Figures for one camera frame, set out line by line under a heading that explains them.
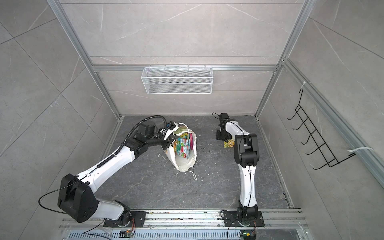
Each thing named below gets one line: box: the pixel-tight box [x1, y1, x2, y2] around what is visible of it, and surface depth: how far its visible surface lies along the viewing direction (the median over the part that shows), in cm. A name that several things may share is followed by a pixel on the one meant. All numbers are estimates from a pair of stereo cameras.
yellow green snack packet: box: [223, 138, 235, 148], surface depth 102 cm
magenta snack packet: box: [189, 133, 194, 151], surface depth 92 cm
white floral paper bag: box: [165, 131, 197, 181], surface depth 85 cm
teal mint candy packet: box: [173, 135, 191, 159], surface depth 92 cm
